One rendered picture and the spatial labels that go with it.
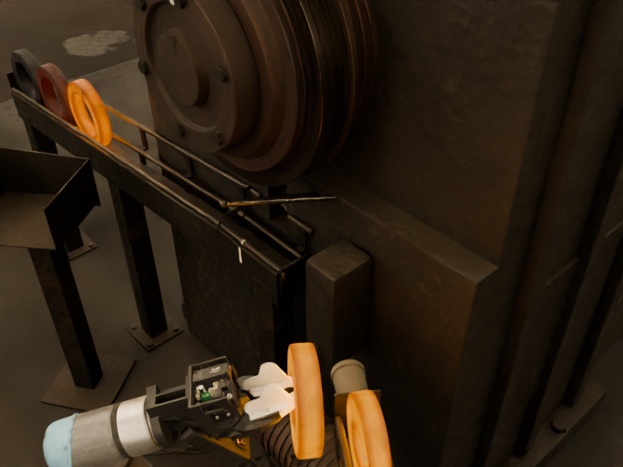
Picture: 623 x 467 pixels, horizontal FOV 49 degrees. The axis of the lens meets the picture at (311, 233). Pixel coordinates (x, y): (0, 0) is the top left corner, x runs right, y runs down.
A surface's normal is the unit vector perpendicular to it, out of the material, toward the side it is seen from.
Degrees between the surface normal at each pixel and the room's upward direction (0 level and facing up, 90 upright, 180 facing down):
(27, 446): 0
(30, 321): 0
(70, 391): 0
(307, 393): 33
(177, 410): 90
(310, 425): 61
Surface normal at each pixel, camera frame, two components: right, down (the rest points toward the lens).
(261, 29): 0.18, 0.17
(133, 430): -0.10, -0.10
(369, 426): 0.05, -0.57
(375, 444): 0.11, -0.26
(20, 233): -0.09, -0.78
